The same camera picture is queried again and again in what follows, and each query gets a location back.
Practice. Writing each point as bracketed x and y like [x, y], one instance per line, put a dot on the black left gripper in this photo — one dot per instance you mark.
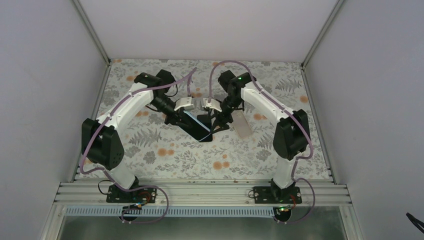
[174, 118]

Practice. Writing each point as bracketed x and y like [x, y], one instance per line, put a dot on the black object at corner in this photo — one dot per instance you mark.
[416, 222]

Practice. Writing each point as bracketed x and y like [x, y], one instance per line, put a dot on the light blue phone case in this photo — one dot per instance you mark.
[198, 121]

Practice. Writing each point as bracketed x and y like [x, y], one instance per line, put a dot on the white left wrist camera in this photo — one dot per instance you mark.
[186, 103]

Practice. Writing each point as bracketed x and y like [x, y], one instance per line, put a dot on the slotted grey cable duct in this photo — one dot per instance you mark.
[173, 211]

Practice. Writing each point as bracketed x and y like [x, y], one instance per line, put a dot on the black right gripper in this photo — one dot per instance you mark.
[218, 121]

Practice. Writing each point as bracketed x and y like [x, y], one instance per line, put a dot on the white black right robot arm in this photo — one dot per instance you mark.
[291, 136]

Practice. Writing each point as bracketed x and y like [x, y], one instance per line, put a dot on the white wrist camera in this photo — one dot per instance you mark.
[211, 104]
[186, 103]

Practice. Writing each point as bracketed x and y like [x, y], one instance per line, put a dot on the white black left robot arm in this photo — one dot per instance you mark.
[101, 145]

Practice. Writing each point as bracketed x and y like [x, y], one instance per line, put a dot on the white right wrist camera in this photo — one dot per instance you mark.
[211, 104]

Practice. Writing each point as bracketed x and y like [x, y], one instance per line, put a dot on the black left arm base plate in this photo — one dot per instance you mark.
[144, 195]

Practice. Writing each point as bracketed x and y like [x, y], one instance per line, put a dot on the black phone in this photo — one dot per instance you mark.
[198, 127]
[207, 122]

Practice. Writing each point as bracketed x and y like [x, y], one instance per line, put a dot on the beige phone case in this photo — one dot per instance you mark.
[241, 125]

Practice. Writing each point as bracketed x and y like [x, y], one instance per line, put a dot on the aluminium front rail frame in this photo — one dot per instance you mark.
[218, 193]

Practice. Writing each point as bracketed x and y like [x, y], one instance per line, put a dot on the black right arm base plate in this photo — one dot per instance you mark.
[274, 195]

